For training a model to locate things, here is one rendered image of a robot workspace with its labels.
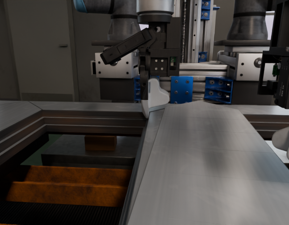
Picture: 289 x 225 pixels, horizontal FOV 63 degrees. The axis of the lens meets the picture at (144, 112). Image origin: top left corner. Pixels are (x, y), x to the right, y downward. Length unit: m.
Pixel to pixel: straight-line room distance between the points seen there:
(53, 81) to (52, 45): 0.58
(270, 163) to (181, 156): 0.12
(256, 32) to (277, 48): 0.72
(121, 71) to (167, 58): 0.41
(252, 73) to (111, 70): 0.48
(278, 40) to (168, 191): 0.19
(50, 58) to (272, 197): 4.10
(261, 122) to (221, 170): 0.30
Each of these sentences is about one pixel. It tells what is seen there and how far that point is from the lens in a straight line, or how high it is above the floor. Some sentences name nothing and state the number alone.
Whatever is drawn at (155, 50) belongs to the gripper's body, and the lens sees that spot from 0.47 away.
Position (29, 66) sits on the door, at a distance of 4.47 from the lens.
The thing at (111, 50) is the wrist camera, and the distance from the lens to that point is 0.50.
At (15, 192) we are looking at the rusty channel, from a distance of 0.63.
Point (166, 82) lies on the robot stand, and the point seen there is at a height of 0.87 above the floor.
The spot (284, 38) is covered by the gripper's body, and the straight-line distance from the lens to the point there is 0.28.
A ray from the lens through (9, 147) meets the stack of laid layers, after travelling 0.52.
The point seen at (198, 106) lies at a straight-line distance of 0.63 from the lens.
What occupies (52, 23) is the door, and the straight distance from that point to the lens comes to 4.21.
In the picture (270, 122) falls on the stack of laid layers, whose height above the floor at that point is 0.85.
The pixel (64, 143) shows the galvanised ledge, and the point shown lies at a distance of 0.90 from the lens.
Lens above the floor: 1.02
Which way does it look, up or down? 16 degrees down
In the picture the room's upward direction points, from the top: straight up
